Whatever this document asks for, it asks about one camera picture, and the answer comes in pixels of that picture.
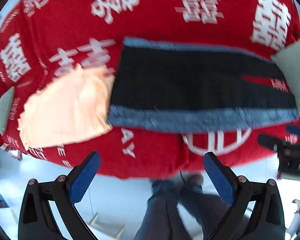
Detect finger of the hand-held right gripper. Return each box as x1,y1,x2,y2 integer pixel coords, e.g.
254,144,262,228
285,126,300,140
257,134,286,153

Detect pale pillow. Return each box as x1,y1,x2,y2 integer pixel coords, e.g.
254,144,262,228
0,86,15,135

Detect black pants with blue trim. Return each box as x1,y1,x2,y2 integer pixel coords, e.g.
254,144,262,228
107,37,299,132

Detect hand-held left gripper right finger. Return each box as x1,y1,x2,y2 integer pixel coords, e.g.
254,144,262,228
203,152,286,240

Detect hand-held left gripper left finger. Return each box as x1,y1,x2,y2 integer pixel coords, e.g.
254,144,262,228
17,151,101,240

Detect pale green cloth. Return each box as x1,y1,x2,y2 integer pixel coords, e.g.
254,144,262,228
271,36,300,117

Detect person's shoe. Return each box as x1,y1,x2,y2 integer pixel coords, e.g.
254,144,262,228
185,174,204,187

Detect peach cloth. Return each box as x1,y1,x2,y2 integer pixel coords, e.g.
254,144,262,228
17,65,115,148

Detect wooden frame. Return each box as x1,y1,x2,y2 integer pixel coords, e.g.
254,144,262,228
86,212,126,238

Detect red printed blanket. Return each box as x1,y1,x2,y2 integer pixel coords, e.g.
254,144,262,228
0,0,300,180

